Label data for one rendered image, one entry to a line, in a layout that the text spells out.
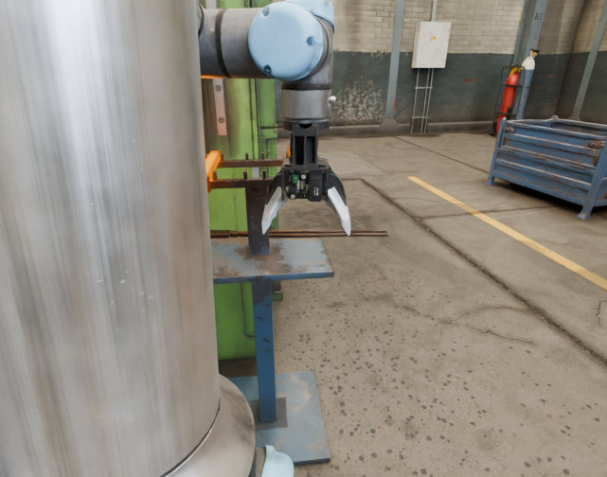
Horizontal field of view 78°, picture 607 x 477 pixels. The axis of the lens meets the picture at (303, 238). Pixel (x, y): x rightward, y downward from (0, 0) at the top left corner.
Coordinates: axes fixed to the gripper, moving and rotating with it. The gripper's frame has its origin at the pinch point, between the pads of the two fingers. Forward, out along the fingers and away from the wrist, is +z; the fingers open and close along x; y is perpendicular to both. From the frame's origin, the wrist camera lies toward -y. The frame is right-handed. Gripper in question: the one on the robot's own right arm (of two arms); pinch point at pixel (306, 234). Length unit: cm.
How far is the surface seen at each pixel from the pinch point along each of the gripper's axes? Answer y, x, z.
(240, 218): -70, -28, 25
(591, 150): -267, 231, 37
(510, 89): -674, 341, 8
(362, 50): -700, 75, -55
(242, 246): -41, -21, 23
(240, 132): -70, -26, -7
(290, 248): -40.5, -6.3, 22.8
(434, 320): -102, 64, 93
